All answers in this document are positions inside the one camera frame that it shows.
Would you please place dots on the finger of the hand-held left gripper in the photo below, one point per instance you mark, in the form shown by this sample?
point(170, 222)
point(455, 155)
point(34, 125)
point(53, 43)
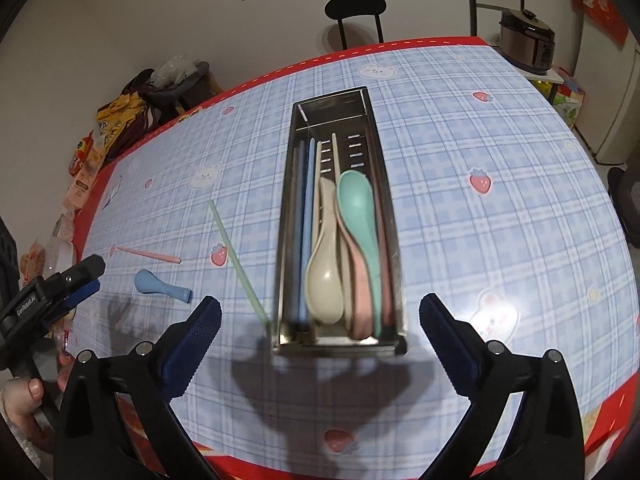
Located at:
point(85, 267)
point(82, 294)

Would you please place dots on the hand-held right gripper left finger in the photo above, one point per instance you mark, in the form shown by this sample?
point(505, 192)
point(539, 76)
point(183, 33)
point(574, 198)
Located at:
point(192, 342)

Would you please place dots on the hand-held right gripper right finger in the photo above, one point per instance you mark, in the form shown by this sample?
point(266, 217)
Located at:
point(450, 347)

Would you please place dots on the blue spoon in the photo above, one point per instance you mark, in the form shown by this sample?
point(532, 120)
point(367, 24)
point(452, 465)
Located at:
point(155, 282)

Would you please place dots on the green chopstick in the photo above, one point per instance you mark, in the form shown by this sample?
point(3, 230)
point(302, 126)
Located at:
point(237, 260)

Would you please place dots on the pink spoon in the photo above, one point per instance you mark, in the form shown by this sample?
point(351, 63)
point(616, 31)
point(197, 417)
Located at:
point(361, 300)

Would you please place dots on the beige spoon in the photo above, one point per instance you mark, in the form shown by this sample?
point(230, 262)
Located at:
point(325, 285)

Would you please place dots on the mint green spoon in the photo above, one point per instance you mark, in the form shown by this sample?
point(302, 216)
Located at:
point(355, 205)

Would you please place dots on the metal utensil tray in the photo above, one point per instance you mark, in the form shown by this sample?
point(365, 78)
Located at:
point(360, 125)

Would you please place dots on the person's left hand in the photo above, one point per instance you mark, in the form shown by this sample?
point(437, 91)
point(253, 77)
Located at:
point(22, 397)

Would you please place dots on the clear plastic container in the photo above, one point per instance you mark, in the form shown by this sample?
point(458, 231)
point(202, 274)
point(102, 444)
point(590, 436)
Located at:
point(62, 242)

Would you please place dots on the clear snack bag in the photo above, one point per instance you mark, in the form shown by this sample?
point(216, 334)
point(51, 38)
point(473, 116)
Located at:
point(35, 260)

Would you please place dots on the white paper tag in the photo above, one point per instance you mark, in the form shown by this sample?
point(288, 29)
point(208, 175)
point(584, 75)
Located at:
point(112, 192)

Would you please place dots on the pink snack packet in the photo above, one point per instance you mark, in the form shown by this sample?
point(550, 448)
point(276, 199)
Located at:
point(85, 180)

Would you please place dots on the red snack packet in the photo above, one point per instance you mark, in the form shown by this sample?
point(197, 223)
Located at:
point(82, 152)

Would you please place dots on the blue plaid bear-print mat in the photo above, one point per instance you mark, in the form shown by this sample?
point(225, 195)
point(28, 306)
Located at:
point(500, 210)

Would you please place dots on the pile of yellow snack packets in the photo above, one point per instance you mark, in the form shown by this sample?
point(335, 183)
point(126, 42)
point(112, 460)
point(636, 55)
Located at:
point(120, 120)

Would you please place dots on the wooden stool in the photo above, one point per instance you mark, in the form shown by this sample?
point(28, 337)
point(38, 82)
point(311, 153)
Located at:
point(195, 87)

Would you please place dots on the crumpled plastic bag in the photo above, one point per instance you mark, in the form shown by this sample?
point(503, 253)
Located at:
point(172, 70)

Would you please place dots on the green printed shopping bag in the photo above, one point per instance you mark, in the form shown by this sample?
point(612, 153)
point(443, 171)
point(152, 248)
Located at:
point(570, 100)

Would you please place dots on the cream refrigerator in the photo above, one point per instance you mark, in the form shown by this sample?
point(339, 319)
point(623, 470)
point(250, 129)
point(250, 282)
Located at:
point(615, 110)

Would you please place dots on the rice cooker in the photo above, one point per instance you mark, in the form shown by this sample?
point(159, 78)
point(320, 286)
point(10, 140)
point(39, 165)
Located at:
point(527, 40)

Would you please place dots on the red hanging cloth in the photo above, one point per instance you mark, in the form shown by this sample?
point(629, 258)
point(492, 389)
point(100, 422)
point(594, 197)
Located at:
point(600, 0)

